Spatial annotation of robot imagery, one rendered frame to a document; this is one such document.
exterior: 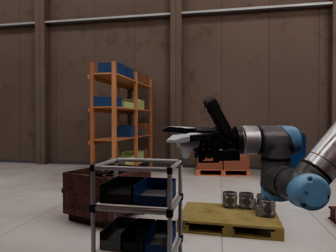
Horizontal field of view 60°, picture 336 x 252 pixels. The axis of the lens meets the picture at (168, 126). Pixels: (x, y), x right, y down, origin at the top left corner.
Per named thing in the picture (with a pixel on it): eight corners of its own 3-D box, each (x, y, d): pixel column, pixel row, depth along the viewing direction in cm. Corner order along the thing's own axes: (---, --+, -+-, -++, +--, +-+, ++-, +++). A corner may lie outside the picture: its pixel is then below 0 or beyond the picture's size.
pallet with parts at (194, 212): (272, 215, 388) (273, 191, 387) (288, 242, 304) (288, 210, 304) (184, 211, 408) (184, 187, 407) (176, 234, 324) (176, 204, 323)
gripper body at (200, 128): (195, 163, 72) (243, 162, 73) (196, 129, 71) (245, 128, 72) (191, 155, 80) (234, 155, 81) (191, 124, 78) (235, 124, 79)
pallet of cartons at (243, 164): (248, 170, 743) (248, 152, 742) (251, 177, 650) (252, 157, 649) (195, 169, 767) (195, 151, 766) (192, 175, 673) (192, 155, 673)
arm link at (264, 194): (272, 207, 69) (273, 161, 69) (255, 195, 81) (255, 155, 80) (304, 206, 70) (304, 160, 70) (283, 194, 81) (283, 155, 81)
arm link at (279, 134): (304, 158, 73) (304, 125, 73) (261, 159, 73) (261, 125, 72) (289, 155, 81) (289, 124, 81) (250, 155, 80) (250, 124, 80)
